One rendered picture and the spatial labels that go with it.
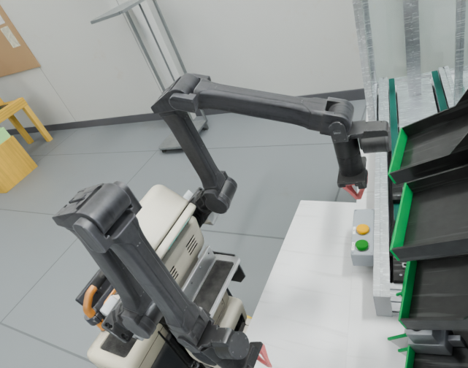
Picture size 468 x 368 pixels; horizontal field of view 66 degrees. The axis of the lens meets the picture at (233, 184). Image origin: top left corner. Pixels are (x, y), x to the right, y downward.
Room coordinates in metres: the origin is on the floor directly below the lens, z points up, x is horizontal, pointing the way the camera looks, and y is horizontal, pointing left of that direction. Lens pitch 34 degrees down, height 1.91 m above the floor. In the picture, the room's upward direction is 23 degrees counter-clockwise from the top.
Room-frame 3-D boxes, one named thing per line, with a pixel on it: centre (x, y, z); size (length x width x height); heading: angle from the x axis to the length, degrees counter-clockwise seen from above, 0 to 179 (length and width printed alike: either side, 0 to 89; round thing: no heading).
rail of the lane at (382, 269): (0.95, -0.49, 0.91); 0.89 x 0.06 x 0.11; 149
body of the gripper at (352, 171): (0.70, -0.29, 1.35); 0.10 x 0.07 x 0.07; 148
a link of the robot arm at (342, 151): (0.69, -0.29, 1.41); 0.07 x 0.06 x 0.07; 54
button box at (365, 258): (0.82, -0.34, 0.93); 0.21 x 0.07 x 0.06; 149
